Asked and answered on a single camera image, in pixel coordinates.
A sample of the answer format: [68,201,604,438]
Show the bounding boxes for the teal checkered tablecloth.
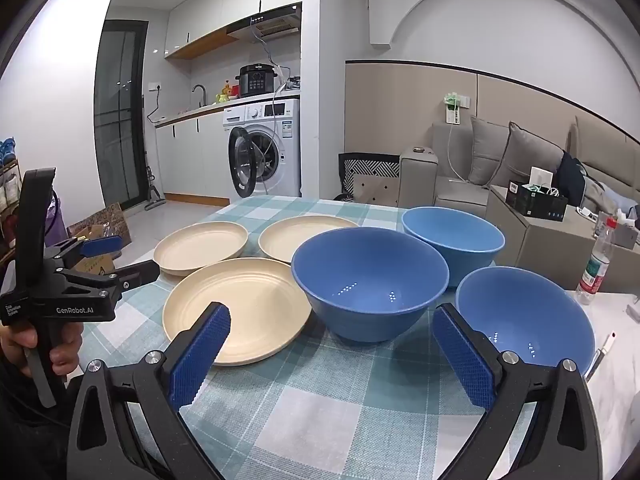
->
[82,195,601,480]

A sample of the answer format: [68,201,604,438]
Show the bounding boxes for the cardboard box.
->
[66,202,132,273]

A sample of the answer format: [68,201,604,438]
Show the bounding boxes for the tissue box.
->
[612,210,640,248]

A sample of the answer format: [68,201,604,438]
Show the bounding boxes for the stick vacuum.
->
[143,150,166,211]

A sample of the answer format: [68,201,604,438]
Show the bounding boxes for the plastic water bottle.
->
[575,217,620,306]

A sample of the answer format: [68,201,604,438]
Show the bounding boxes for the white marble table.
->
[565,287,640,480]

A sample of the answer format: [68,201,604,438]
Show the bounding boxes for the black box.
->
[505,180,569,222]

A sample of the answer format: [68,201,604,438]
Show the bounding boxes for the grey sofa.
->
[398,112,640,221]

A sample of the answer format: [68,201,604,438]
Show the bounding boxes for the white pen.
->
[585,330,616,381]

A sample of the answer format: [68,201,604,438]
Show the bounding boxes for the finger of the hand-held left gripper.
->
[46,235,124,267]
[57,260,161,303]

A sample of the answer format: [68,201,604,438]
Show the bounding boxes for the black pressure cooker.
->
[235,64,277,98]

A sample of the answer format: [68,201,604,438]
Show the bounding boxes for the grey cushion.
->
[467,116,511,186]
[492,121,565,188]

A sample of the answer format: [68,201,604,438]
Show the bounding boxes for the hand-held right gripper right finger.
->
[431,303,603,480]

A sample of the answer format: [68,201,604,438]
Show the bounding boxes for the person's left hand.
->
[0,317,85,380]

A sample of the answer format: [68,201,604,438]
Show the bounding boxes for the grey clothing pile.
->
[582,175,640,216]

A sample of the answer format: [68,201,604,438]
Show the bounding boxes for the small white box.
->
[530,166,555,191]

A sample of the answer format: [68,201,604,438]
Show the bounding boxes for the dark navy cushion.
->
[557,151,586,206]

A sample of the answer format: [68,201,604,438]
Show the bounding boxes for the grey side cabinet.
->
[486,185,621,291]

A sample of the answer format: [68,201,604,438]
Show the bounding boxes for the white washing machine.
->
[222,98,302,200]

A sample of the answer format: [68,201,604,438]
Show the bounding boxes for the range hood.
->
[227,2,303,41]

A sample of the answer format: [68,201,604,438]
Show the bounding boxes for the beige plate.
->
[258,215,361,264]
[162,257,313,366]
[153,220,250,277]

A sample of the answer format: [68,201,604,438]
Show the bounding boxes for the blue bowl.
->
[455,266,597,376]
[291,226,450,344]
[401,206,506,288]

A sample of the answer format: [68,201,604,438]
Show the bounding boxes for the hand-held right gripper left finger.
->
[66,301,232,480]

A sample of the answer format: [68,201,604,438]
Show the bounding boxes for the white lower cabinets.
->
[155,110,231,206]

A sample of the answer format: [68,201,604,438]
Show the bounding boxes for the white upper cabinets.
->
[165,0,301,61]

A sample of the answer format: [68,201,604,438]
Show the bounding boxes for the black glass door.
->
[94,20,149,208]

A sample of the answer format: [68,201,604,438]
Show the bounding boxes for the white cabinets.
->
[165,0,301,61]
[155,110,231,206]

